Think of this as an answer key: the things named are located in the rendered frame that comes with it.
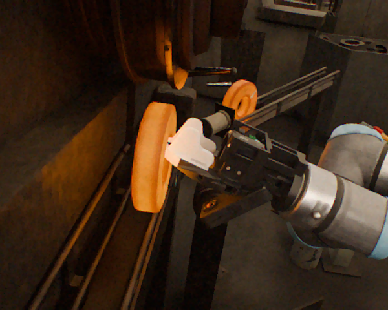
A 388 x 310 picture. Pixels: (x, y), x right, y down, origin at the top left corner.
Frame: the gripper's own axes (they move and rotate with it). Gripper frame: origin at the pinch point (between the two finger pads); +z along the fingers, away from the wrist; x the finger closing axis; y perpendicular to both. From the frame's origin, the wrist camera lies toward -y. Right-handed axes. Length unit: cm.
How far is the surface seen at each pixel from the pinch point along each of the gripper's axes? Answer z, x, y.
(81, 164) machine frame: 8.2, 5.7, -4.3
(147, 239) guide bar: -4.2, 3.6, -13.4
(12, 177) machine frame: 11.1, 18.5, -0.3
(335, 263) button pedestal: -88, -83, -60
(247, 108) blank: -20, -69, -9
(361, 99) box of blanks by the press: -112, -217, -11
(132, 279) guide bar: -4.2, 11.5, -14.1
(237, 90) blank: -14, -63, -4
